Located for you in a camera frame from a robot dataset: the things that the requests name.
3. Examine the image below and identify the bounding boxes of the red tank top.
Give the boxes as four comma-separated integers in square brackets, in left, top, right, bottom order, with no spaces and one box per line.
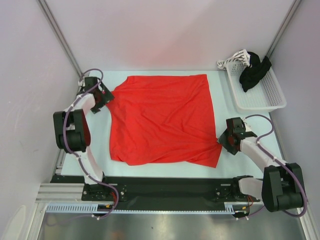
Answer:
[106,74,222,168]

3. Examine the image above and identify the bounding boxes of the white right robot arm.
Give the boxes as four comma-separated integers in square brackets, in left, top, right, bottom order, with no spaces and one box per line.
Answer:
[218,117,308,217]

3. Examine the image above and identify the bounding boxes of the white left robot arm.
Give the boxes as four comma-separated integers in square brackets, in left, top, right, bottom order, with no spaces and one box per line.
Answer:
[53,76,115,200]

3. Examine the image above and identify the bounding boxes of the black tank top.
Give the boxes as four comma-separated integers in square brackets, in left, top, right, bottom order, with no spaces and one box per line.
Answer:
[239,51,272,93]

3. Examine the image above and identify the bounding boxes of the white striped tank top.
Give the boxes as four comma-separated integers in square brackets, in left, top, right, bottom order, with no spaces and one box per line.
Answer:
[217,49,251,70]

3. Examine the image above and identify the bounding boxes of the white plastic basket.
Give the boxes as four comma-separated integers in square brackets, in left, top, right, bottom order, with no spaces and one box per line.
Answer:
[226,61,287,113]

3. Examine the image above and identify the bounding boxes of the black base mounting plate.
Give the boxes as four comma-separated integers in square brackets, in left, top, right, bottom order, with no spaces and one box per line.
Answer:
[50,175,263,211]

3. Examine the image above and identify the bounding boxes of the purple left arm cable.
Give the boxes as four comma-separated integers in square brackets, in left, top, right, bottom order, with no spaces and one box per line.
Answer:
[62,68,120,221]

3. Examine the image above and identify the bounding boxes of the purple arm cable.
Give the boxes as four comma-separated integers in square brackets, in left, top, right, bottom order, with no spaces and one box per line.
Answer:
[241,114,308,218]
[62,68,120,221]

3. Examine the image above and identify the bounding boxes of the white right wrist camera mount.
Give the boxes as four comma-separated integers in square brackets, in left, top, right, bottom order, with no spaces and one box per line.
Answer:
[242,118,252,132]

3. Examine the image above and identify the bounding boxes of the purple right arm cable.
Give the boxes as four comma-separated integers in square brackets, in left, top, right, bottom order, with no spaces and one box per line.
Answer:
[241,114,308,218]

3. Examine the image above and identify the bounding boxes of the white slotted cable duct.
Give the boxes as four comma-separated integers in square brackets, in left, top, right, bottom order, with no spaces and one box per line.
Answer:
[45,203,249,216]

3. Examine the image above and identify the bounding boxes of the aluminium frame rail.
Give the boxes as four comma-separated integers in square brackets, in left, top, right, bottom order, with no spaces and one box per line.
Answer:
[36,86,95,204]

